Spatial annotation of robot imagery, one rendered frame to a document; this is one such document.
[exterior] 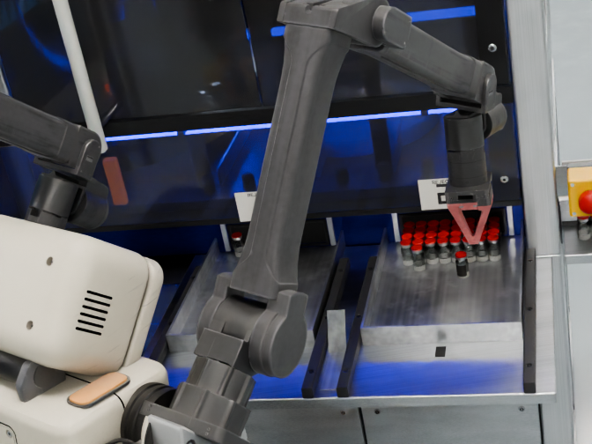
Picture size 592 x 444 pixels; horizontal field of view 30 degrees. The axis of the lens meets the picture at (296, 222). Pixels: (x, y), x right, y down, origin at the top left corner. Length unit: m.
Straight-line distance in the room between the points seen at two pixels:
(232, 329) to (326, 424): 1.09
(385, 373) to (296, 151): 0.64
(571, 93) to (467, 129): 3.38
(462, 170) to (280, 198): 0.50
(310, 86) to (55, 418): 0.45
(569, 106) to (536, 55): 3.03
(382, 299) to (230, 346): 0.77
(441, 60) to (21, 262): 0.62
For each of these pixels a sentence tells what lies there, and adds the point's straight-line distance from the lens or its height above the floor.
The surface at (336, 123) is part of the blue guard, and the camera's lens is 1.94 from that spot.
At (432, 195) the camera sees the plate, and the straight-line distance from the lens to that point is 1.98.
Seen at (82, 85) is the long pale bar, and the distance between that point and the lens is 1.96.
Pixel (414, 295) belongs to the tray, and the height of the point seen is 0.88.
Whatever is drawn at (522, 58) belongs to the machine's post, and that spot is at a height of 1.26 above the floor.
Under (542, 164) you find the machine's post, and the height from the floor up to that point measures 1.06.
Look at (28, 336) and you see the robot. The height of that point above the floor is 1.31.
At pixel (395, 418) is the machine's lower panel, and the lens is 2.27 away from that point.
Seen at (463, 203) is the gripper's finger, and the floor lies 1.14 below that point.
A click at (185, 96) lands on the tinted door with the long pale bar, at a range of 1.99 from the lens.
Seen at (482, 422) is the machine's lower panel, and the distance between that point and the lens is 2.25.
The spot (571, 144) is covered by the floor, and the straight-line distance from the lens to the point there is 4.53.
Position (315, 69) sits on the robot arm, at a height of 1.50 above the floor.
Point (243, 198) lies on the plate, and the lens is 2.04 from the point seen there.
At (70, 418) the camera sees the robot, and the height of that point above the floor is 1.23.
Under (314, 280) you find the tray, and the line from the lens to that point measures 2.04.
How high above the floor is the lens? 1.91
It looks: 27 degrees down
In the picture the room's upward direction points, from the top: 11 degrees counter-clockwise
